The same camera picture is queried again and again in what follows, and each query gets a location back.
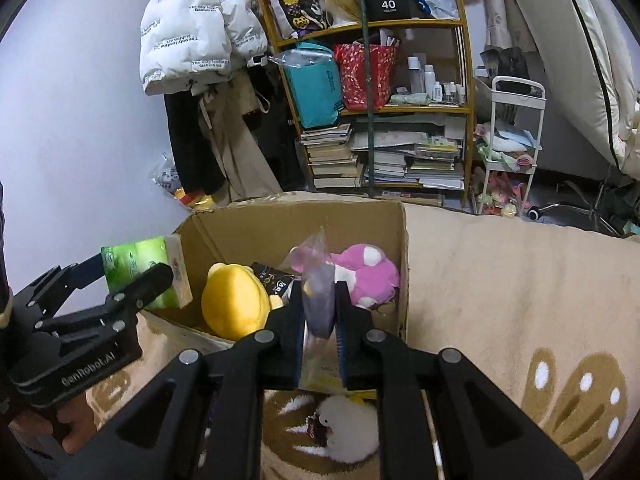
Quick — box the green tissue pack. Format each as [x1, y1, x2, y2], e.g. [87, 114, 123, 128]
[101, 234, 193, 310]

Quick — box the yellow plush toy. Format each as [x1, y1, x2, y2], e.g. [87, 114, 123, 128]
[201, 262, 283, 341]

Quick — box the white fluffy plush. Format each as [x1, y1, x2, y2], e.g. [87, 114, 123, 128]
[299, 396, 378, 464]

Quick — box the black Face tissue pack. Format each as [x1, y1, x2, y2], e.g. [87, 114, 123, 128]
[250, 262, 296, 304]

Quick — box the clear plastic bagged item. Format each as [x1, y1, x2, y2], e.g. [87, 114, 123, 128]
[283, 228, 345, 396]

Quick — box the pink plush toy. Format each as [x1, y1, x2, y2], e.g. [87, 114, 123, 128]
[322, 244, 400, 310]

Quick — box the person left hand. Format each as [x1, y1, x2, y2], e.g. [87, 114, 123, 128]
[9, 392, 96, 455]

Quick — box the plastic bag with toys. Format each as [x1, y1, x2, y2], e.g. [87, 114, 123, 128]
[149, 153, 215, 211]

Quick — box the cardboard box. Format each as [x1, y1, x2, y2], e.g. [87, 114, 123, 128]
[141, 192, 409, 352]

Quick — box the beige trench coat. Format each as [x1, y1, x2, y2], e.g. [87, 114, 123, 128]
[198, 70, 282, 207]

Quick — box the stack of books left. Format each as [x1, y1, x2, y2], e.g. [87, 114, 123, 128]
[300, 122, 363, 190]

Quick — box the stack of books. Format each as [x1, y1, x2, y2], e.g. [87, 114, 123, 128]
[300, 122, 363, 190]
[350, 113, 466, 192]

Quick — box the white puffer jacket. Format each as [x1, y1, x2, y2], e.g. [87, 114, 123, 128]
[139, 0, 268, 96]

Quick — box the stack of books right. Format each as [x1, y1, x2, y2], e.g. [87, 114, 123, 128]
[350, 113, 466, 192]

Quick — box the teal bag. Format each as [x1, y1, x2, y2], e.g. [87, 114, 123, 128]
[270, 41, 344, 129]

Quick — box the white rolling cart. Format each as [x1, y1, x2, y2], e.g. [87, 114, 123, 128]
[472, 76, 547, 218]

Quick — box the wooden bookshelf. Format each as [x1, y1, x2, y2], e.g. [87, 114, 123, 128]
[259, 0, 475, 202]

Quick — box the red gift bag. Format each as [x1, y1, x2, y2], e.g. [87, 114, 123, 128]
[334, 42, 399, 112]

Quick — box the cream folded mattress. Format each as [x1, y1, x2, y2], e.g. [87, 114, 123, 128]
[515, 0, 639, 180]

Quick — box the green pole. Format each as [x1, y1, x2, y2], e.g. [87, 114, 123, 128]
[359, 0, 375, 198]

